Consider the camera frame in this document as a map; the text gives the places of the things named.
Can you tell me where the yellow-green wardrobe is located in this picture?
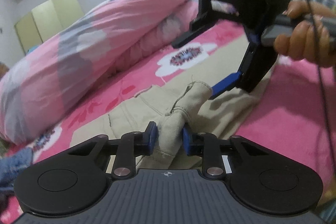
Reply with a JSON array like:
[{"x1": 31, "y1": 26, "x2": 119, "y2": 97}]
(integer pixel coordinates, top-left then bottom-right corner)
[{"x1": 15, "y1": 0, "x2": 84, "y2": 54}]

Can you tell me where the beige cotton jacket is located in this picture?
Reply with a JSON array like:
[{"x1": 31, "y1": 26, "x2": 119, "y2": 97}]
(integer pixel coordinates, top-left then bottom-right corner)
[{"x1": 70, "y1": 53, "x2": 272, "y2": 169}]

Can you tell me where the blue denim garment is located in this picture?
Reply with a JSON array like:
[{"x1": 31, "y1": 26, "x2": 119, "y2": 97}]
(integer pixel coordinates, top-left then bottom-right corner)
[{"x1": 1, "y1": 147, "x2": 34, "y2": 196}]

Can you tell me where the pink grey checked duvet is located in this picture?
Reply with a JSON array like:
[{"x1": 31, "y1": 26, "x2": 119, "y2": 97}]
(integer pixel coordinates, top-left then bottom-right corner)
[{"x1": 1, "y1": 0, "x2": 198, "y2": 145}]

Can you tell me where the pink floral bed sheet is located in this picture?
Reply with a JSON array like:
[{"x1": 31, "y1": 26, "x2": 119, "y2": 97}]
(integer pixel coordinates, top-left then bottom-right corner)
[{"x1": 0, "y1": 0, "x2": 336, "y2": 223}]

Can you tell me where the person's right hand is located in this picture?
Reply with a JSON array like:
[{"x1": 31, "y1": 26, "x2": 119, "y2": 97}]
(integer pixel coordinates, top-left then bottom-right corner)
[{"x1": 273, "y1": 2, "x2": 335, "y2": 68}]

